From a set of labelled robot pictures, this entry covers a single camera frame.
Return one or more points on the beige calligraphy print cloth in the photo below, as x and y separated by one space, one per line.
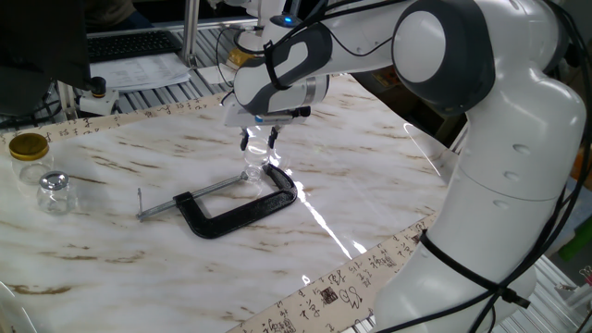
333 296

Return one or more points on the binder clips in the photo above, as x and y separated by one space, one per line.
586 275

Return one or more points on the aluminium frame rail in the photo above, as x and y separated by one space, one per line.
152 27

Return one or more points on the small clear glass jar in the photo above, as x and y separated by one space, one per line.
253 175

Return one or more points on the black computer monitor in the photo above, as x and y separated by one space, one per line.
37 41

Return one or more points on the green plastic object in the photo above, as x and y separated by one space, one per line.
578 240

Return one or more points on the black computer keyboard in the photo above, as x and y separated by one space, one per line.
129 45

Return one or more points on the white printed papers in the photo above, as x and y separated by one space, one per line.
139 71

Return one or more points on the tall aluminium profile post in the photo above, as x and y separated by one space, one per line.
190 32

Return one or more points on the white mount with black knob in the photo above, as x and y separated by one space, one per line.
98 99

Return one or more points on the glass jar with silver lid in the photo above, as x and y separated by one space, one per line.
54 180

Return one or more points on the glossy marble pattern sheet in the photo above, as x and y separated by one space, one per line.
139 277

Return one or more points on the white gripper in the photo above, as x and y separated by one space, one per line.
236 118

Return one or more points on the glass jar with gold lid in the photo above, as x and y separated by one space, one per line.
28 147

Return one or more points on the orange box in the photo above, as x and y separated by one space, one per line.
583 164

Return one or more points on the black C-clamp with steel screw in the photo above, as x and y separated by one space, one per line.
231 222

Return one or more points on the gold coloured round object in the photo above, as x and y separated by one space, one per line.
239 57

